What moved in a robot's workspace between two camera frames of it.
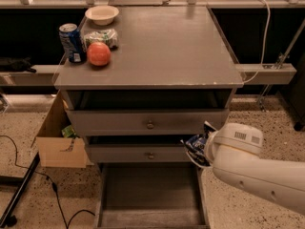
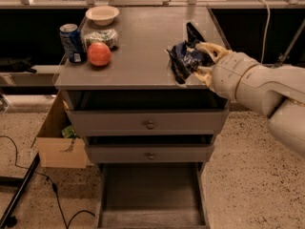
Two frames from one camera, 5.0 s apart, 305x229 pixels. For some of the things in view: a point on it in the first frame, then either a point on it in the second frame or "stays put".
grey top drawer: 143,122 stays put
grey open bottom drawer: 152,196 stays put
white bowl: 102,14 stays put
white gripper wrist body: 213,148 → 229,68
